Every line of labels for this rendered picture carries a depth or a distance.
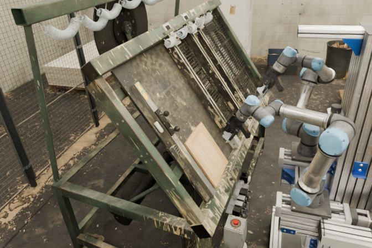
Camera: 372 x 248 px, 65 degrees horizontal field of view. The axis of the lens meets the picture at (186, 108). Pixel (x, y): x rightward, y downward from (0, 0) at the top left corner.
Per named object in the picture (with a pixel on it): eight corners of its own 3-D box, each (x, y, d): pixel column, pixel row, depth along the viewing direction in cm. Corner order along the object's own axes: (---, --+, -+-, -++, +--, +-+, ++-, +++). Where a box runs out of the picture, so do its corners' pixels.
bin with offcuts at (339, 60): (351, 81, 567) (358, 48, 536) (321, 79, 582) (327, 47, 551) (347, 71, 609) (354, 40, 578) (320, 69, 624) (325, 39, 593)
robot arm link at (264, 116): (280, 113, 165) (265, 101, 169) (270, 122, 158) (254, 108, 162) (273, 122, 171) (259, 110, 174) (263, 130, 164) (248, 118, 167)
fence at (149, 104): (209, 197, 209) (213, 196, 206) (130, 87, 191) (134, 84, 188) (211, 192, 213) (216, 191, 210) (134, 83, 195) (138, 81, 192)
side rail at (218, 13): (257, 91, 360) (265, 87, 354) (208, 13, 339) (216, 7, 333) (258, 88, 367) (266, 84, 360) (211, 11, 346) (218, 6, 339)
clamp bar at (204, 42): (246, 119, 296) (268, 111, 282) (181, 17, 274) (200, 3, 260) (248, 115, 304) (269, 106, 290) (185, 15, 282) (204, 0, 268)
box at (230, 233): (241, 253, 184) (242, 233, 175) (223, 247, 188) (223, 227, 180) (246, 237, 193) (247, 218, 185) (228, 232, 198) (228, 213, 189)
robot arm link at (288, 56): (300, 53, 179) (294, 51, 173) (289, 68, 184) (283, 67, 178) (290, 46, 183) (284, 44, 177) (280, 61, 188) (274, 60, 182)
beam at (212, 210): (199, 239, 195) (212, 237, 188) (189, 226, 192) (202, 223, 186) (263, 96, 369) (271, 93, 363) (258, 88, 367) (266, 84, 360)
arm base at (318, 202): (322, 192, 186) (325, 180, 181) (324, 211, 173) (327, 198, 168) (296, 188, 190) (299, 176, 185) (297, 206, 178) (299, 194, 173)
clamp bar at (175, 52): (232, 150, 254) (256, 141, 241) (153, 31, 232) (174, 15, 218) (235, 143, 262) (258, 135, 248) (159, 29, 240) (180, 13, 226)
